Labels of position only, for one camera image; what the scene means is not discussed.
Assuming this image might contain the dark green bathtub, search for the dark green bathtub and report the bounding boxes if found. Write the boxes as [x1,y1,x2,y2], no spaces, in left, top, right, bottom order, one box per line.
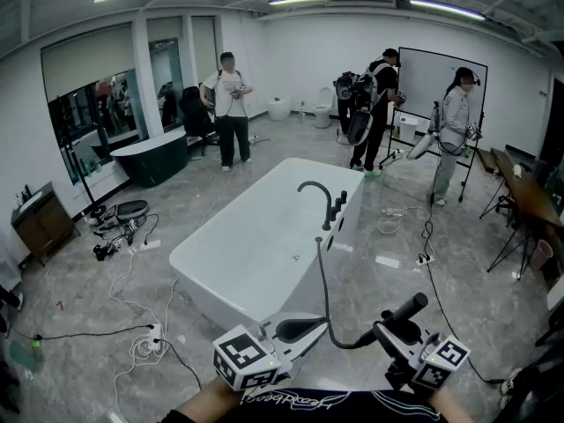
[109,130,189,189]

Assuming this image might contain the black shower hose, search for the black shower hose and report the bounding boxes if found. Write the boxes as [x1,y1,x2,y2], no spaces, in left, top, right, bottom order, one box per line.
[315,235,375,351]

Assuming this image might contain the grey roller blind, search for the grey roller blind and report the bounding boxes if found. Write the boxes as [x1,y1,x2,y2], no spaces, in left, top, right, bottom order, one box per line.
[41,22,135,103]

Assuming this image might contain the black floor cable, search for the black floor cable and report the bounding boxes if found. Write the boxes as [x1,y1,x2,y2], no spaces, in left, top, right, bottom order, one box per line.
[33,323,156,341]
[420,220,506,385]

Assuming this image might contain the white coiled cable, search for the white coiled cable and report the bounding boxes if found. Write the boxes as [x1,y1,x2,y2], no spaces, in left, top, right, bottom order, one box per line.
[128,335,167,364]

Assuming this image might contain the pink waste bin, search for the pink waste bin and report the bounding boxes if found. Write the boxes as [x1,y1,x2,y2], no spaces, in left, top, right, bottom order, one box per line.
[529,239,554,271]

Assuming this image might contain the grey backpack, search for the grey backpack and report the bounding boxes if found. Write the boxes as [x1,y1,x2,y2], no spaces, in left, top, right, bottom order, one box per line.
[360,62,382,105]

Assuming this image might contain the black office chair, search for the black office chair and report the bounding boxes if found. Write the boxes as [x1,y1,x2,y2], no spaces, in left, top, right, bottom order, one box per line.
[181,85,219,156]

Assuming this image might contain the person's right forearm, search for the person's right forearm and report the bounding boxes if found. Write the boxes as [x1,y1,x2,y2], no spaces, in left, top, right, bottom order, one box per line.
[429,385,475,423]

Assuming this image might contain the clear bottle with green cap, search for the clear bottle with green cap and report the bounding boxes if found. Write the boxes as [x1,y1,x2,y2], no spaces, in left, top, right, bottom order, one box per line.
[9,336,45,374]

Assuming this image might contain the brown wooden sink cabinet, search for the brown wooden sink cabinet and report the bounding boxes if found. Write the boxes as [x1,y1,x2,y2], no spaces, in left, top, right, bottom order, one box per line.
[11,182,82,267]

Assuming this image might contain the black handheld shower head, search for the black handheld shower head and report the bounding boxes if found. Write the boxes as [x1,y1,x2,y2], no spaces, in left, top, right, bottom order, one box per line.
[357,293,429,350]

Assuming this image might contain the white bathtub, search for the white bathtub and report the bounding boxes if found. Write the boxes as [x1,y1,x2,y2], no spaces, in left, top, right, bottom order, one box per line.
[168,157,366,332]

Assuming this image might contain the black curved faucet spout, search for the black curved faucet spout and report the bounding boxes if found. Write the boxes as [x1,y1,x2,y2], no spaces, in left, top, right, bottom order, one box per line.
[296,180,334,232]

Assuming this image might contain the white egg-shaped toilet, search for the white egg-shaped toilet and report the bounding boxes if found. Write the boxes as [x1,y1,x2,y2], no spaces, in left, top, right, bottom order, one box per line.
[267,93,291,122]

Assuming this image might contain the white sneaker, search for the white sneaker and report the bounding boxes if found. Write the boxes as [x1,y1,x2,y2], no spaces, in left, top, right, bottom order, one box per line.
[500,367,524,398]

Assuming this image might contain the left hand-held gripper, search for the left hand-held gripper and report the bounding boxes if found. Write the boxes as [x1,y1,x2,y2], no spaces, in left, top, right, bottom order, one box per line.
[213,311,330,391]

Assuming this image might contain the large glass window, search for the large glass window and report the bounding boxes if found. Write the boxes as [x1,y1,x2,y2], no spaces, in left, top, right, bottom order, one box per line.
[47,69,149,184]

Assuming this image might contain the person's left forearm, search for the person's left forearm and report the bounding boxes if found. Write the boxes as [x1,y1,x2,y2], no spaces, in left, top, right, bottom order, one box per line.
[160,375,248,423]

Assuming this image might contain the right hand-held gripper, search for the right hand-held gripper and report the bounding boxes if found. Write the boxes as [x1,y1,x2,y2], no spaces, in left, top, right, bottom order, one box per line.
[373,309,471,391]

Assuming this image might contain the person's black printed shirt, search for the person's black printed shirt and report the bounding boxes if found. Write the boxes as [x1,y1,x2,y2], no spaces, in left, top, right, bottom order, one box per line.
[222,388,442,423]

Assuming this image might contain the black pole stand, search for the black pole stand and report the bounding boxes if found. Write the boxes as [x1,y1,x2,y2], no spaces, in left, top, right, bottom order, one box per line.
[56,94,107,220]

